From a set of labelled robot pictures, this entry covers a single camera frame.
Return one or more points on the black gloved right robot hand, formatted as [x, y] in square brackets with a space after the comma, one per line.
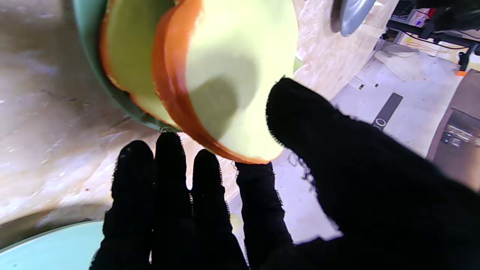
[375, 195]

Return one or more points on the green round plate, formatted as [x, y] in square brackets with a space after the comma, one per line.
[52, 247]
[90, 45]

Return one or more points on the grey appliance with controls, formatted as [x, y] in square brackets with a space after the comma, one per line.
[457, 131]

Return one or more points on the grey round plate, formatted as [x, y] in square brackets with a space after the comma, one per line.
[354, 15]

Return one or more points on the black metal stand bar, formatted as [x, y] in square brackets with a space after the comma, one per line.
[431, 35]

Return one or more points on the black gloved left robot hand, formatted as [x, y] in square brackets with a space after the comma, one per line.
[455, 15]

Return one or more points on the toy bread slice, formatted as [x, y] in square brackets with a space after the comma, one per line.
[131, 48]
[240, 48]

